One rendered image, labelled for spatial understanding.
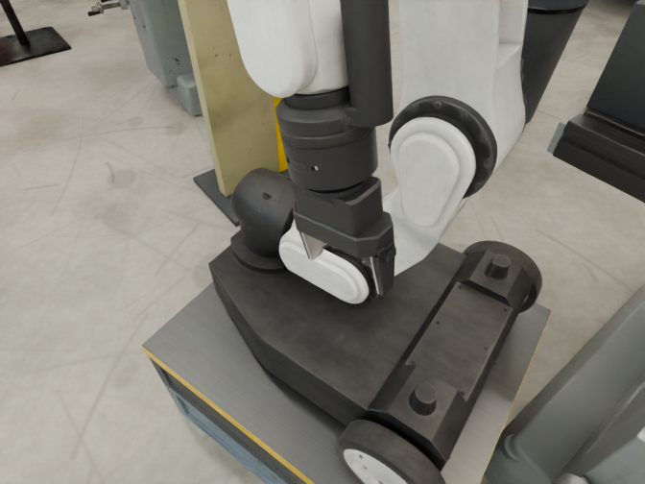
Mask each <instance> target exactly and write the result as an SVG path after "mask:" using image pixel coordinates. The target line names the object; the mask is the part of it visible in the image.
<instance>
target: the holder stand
mask: <svg viewBox="0 0 645 484"><path fill-rule="evenodd" d="M586 106H587V107H588V108H591V109H595V110H598V111H600V112H602V113H605V114H607V115H610V116H612V117H615V118H617V119H620V120H623V121H625V122H628V123H630V124H633V125H635V126H637V127H640V128H642V129H645V0H640V1H639V2H637V3H635V4H634V6H633V9H632V11H631V13H630V15H629V18H628V20H627V22H626V24H625V26H624V28H623V30H622V32H621V34H620V36H619V38H618V40H617V42H616V44H615V46H614V48H613V50H612V52H611V54H610V56H609V60H608V62H607V64H606V66H605V68H604V70H603V72H602V74H601V76H600V78H599V81H598V83H597V85H596V86H595V88H594V90H593V92H592V94H591V96H590V98H589V100H588V103H587V105H586Z"/></svg>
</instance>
